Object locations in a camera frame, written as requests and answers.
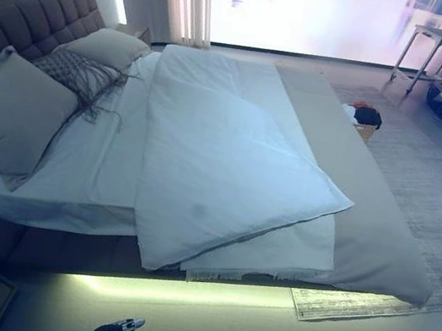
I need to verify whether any white duvet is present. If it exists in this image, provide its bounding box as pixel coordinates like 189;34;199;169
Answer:
119;41;377;303

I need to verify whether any small patterned floor mat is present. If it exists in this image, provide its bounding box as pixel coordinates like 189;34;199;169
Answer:
285;281;429;331

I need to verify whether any white mattress sheet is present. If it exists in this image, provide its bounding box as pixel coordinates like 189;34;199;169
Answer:
0;23;169;246

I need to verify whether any grey area rug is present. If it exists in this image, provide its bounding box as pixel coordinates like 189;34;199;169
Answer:
292;79;442;319

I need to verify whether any large beige pillow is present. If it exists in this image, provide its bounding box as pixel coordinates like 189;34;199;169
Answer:
0;43;87;186

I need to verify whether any wicker laundry basket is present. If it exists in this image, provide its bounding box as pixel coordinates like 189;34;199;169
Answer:
351;121;381;147

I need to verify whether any grey fringed cushion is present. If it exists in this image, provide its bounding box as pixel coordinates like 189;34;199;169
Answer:
22;43;133;131

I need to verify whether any black garment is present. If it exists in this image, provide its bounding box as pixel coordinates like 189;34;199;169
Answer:
352;106;385;130

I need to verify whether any white garment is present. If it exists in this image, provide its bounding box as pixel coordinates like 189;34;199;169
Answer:
338;103;361;122

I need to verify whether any flat beige pillow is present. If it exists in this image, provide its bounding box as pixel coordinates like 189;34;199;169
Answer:
53;19;154;79

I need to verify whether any brown tufted headboard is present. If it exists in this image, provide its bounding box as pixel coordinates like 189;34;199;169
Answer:
0;0;110;122

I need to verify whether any metal frame table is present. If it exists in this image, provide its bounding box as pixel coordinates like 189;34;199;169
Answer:
385;20;442;102

